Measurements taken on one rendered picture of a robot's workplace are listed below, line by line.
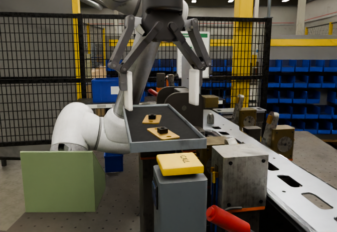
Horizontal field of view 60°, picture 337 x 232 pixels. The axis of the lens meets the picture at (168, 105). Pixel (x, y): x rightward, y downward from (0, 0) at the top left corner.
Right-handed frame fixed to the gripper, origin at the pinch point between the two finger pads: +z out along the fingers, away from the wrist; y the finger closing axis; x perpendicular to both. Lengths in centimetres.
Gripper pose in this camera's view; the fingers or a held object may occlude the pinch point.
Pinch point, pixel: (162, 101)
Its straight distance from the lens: 56.1
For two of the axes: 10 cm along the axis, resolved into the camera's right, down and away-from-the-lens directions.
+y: 9.1, -0.7, 4.0
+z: 0.0, 9.8, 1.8
